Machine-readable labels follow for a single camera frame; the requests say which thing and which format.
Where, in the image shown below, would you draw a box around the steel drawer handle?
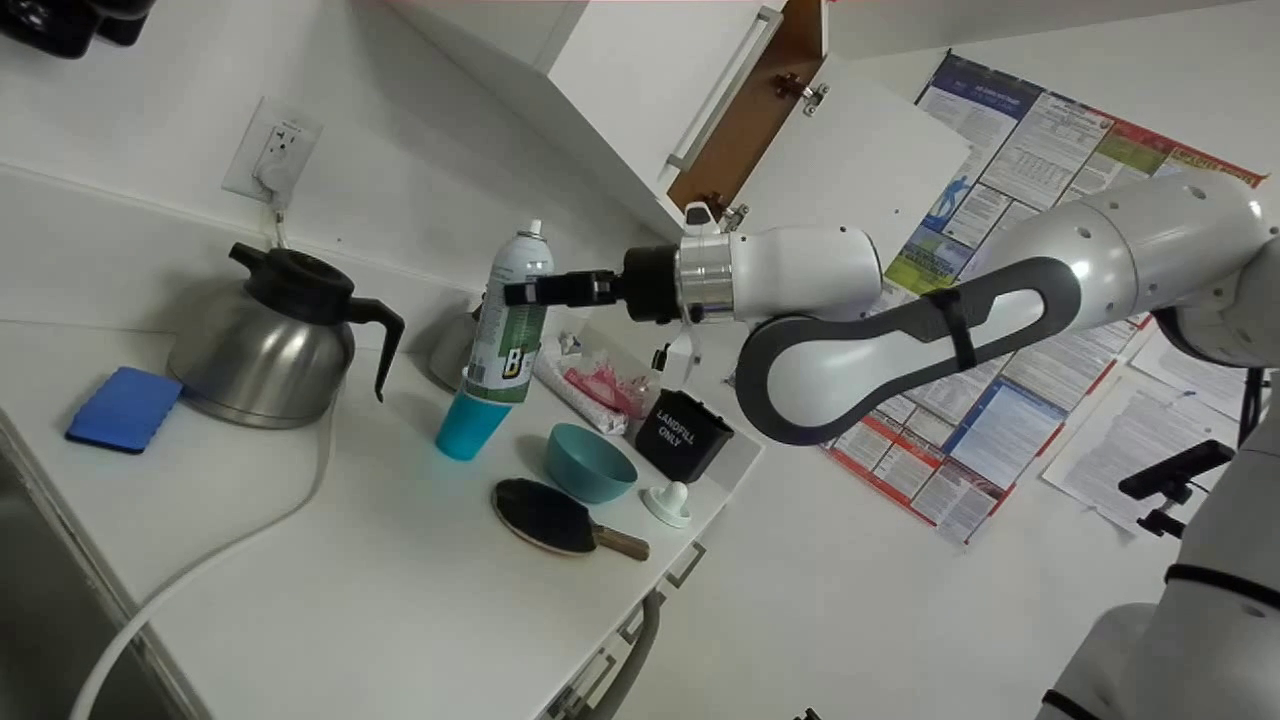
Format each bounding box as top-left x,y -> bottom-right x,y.
551,591 -> 664,720

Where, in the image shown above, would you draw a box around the black waste bin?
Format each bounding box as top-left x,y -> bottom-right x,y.
636,390 -> 731,482

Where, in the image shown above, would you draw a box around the teal bowl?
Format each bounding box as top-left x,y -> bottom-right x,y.
545,422 -> 638,504

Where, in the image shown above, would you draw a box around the green silicone lubricant spray can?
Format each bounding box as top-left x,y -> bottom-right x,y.
462,220 -> 555,402

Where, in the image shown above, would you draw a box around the white open cabinet door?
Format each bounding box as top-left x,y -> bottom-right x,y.
739,58 -> 967,265

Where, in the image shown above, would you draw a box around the white round lid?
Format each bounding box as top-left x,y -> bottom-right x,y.
638,478 -> 688,524

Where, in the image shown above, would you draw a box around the steel sink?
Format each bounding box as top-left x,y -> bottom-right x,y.
0,411 -> 174,720

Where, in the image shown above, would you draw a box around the large steel black-lid carafe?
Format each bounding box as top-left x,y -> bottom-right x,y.
166,244 -> 402,429

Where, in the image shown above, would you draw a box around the teal plastic cup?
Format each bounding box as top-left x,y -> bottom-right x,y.
437,390 -> 506,461

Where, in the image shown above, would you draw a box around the wall power outlet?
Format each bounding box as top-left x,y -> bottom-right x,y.
225,94 -> 320,216

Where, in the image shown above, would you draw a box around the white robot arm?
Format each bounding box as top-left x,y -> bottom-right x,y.
501,173 -> 1280,720

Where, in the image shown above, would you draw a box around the white power cable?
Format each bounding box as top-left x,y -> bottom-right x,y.
67,396 -> 340,720

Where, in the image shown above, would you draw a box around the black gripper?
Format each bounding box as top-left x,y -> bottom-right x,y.
502,248 -> 678,322

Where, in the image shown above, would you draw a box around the wall posters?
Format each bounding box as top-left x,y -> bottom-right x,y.
831,52 -> 1259,542

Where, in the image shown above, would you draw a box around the blue sponge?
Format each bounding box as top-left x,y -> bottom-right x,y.
63,366 -> 181,456

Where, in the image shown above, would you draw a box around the pink white package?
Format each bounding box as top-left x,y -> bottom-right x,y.
534,322 -> 656,437

